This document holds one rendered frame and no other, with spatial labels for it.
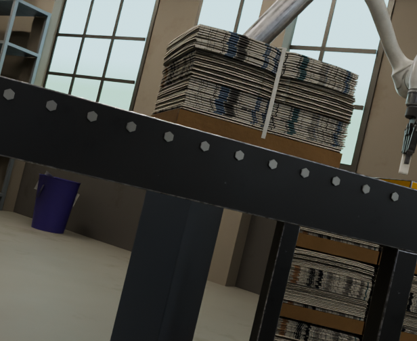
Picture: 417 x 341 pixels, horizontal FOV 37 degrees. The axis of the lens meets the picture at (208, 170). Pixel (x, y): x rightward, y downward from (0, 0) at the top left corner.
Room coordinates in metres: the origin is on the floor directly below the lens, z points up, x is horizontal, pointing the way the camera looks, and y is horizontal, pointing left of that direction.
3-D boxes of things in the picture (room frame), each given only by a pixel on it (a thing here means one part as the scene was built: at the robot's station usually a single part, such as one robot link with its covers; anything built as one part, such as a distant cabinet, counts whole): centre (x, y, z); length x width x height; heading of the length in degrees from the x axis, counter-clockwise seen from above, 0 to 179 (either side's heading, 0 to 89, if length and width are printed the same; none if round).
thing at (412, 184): (1.45, -0.35, 0.81); 0.43 x 0.03 x 0.02; 18
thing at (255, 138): (1.41, -0.05, 0.83); 0.28 x 0.06 x 0.04; 17
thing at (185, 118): (1.38, 0.05, 0.83); 0.29 x 0.16 x 0.04; 17
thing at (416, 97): (2.17, -0.67, 1.19); 0.09 x 0.09 x 0.06
